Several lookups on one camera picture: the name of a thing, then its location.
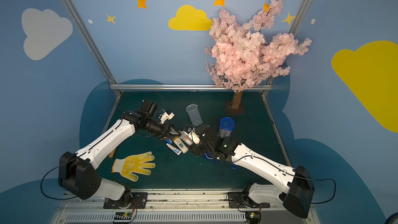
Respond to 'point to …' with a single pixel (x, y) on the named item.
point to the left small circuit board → (123, 215)
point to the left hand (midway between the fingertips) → (178, 134)
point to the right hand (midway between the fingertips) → (197, 138)
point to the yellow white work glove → (139, 163)
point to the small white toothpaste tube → (174, 149)
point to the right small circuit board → (254, 216)
